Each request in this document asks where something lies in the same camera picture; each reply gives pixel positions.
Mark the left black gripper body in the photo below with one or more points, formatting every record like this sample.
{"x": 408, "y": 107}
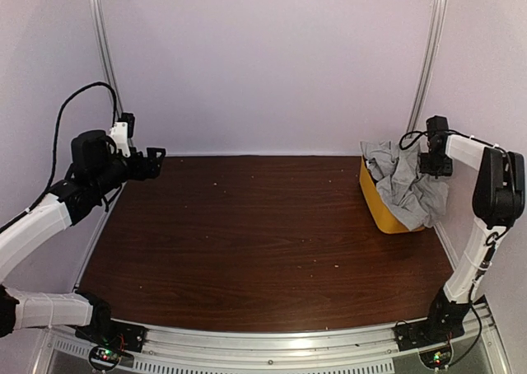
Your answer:
{"x": 137, "y": 172}

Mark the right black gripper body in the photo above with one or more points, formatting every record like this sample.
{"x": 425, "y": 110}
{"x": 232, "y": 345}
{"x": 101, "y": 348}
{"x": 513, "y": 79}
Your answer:
{"x": 437, "y": 165}

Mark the grey long sleeve shirt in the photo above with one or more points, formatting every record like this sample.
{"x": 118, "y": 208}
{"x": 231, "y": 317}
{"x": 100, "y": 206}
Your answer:
{"x": 415, "y": 199}

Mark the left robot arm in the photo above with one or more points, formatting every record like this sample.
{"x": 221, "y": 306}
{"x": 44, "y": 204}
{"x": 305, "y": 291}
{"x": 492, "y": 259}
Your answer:
{"x": 101, "y": 163}

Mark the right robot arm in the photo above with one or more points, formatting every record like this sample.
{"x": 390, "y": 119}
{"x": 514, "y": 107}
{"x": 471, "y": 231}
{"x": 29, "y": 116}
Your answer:
{"x": 498, "y": 201}

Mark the yellow plastic bin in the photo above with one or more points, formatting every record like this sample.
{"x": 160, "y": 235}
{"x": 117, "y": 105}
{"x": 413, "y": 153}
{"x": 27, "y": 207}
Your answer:
{"x": 385, "y": 221}

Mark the left circuit board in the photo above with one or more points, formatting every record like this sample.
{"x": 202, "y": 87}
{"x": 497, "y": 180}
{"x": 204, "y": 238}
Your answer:
{"x": 103, "y": 359}

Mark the circuit board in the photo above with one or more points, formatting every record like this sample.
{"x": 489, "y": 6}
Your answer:
{"x": 436, "y": 358}
{"x": 103, "y": 359}

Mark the right circuit board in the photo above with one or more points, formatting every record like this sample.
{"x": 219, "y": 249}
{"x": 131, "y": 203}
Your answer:
{"x": 436, "y": 358}

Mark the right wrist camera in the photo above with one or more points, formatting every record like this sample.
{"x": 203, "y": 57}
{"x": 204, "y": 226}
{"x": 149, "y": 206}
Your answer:
{"x": 436, "y": 125}

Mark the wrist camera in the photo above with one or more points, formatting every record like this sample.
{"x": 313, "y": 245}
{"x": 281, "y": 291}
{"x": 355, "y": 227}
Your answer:
{"x": 436, "y": 125}
{"x": 121, "y": 134}

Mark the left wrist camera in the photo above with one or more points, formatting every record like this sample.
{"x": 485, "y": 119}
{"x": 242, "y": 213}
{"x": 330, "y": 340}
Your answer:
{"x": 121, "y": 134}

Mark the right aluminium frame post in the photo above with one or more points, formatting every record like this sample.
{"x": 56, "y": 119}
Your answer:
{"x": 438, "y": 11}

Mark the aluminium frame post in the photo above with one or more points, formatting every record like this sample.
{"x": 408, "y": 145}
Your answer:
{"x": 438, "y": 11}
{"x": 103, "y": 44}

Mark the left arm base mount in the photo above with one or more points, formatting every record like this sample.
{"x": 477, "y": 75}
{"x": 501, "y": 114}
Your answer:
{"x": 118, "y": 336}

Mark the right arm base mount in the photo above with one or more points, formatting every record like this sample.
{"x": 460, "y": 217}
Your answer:
{"x": 419, "y": 334}

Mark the left aluminium frame post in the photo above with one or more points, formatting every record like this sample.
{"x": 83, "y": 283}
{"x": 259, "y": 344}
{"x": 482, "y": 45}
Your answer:
{"x": 103, "y": 44}

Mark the front aluminium rail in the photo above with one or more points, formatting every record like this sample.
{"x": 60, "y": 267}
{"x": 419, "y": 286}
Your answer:
{"x": 371, "y": 349}

